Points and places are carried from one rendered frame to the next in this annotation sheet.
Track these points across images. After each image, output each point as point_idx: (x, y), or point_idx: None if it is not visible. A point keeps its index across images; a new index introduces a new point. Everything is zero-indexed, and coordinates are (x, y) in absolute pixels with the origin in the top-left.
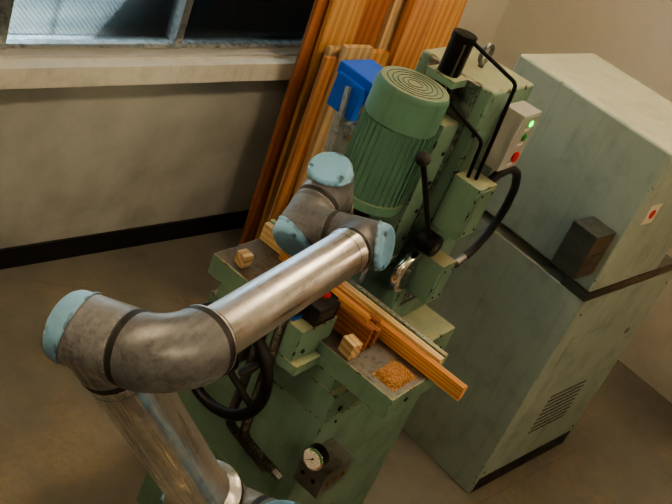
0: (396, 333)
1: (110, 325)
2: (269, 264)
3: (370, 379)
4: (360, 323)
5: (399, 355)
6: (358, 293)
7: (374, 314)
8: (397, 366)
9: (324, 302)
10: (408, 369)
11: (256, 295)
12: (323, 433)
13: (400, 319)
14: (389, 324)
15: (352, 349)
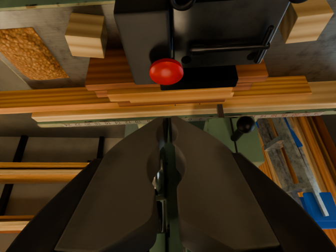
0: (95, 106)
1: None
2: (314, 57)
3: (12, 14)
4: (109, 81)
5: (78, 86)
6: (175, 113)
7: (137, 106)
8: (37, 71)
9: (147, 53)
10: (48, 80)
11: None
12: None
13: (111, 122)
14: (114, 108)
15: (66, 29)
